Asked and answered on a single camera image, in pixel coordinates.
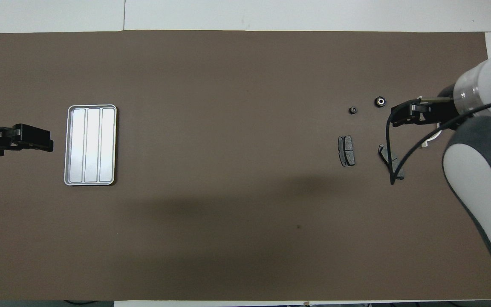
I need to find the dark grey rectangular brake pad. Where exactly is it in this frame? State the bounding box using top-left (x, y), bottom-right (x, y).
top-left (338, 135), bottom-right (355, 167)

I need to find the white curved plastic bracket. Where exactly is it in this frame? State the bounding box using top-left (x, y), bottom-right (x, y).
top-left (416, 96), bottom-right (443, 148)

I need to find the brown paper table mat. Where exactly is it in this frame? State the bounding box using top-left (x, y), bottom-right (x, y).
top-left (0, 30), bottom-right (491, 301)

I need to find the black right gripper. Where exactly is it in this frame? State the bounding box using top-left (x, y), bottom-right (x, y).
top-left (390, 84), bottom-right (460, 128)

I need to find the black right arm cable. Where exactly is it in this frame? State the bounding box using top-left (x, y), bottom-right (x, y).
top-left (386, 97), bottom-right (491, 185)

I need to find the dark grey tapered brake pad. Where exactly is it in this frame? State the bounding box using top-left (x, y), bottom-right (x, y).
top-left (378, 144), bottom-right (405, 180)

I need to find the silver metal tray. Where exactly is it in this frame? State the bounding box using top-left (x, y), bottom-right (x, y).
top-left (64, 104), bottom-right (118, 186)

